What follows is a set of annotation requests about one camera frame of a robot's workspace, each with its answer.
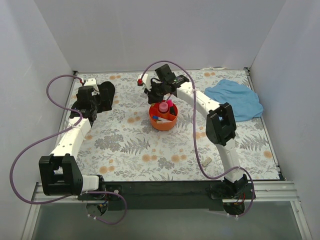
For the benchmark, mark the black cloth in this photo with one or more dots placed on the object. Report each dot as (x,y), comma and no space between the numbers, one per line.
(110,85)

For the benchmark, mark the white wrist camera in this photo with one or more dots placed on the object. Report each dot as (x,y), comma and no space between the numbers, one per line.
(93,83)
(144,80)

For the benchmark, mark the blue capped marker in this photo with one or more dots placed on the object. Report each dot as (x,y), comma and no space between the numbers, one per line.
(156,118)

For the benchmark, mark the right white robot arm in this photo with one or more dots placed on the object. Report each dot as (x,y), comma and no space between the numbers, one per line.
(220,126)

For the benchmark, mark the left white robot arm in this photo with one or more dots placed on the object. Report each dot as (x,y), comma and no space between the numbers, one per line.
(59,171)

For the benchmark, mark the orange capped marker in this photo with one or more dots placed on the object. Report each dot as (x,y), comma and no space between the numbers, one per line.
(165,120)

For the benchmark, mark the orange round organizer container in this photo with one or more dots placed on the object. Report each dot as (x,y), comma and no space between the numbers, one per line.
(154,111)

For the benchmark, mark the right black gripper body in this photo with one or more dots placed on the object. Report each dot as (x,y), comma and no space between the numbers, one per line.
(157,92)

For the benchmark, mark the blue cloth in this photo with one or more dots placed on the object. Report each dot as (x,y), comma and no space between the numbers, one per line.
(244,101)

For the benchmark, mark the white eraser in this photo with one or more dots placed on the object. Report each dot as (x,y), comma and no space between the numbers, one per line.
(206,162)

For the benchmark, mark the floral table mat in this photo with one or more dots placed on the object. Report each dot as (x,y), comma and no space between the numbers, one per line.
(122,145)

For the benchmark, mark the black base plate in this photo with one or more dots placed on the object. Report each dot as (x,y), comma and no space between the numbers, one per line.
(168,195)

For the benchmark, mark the pink capped tube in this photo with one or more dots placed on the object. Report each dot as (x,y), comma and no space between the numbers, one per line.
(163,107)

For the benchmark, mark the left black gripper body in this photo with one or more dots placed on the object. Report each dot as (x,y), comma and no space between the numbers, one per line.
(100,97)

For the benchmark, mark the black pink highlighter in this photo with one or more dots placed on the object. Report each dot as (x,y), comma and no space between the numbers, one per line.
(171,107)

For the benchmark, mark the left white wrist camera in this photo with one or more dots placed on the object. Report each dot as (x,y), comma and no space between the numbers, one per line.
(93,83)

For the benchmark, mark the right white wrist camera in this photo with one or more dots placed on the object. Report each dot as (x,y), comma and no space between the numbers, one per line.
(144,80)

